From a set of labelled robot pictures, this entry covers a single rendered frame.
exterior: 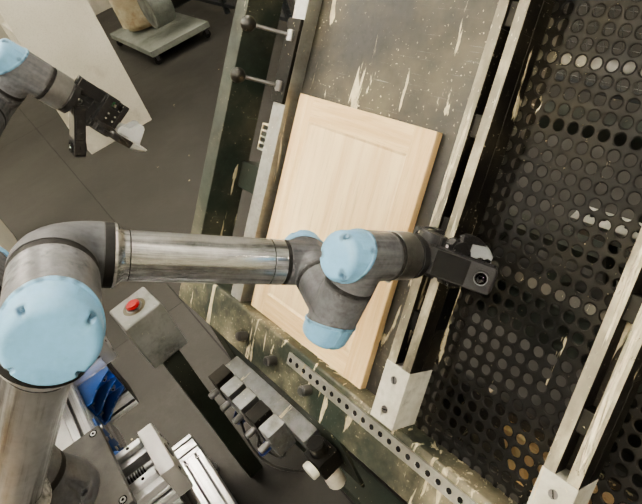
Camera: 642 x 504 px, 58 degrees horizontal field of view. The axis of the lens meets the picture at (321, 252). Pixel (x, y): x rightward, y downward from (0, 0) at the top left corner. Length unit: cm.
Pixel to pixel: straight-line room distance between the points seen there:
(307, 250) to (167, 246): 22
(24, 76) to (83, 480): 78
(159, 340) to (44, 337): 103
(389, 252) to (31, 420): 52
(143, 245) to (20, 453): 32
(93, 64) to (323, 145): 386
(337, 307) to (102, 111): 75
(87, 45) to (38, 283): 440
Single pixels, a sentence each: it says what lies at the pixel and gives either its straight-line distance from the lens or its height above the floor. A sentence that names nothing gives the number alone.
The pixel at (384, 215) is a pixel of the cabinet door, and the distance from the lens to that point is 123.
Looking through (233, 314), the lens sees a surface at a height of 88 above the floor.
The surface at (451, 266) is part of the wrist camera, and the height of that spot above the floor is 129.
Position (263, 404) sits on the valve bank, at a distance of 153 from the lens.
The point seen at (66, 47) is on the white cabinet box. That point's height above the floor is 81.
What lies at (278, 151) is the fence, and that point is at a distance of 149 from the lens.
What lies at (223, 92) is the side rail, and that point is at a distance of 170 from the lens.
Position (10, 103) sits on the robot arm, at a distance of 137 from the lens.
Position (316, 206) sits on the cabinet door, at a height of 114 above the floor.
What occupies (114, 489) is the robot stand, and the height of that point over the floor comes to 104.
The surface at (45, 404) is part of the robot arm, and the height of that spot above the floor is 142.
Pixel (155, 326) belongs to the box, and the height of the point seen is 88.
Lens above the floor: 193
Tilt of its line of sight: 39 degrees down
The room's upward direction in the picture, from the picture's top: 22 degrees counter-clockwise
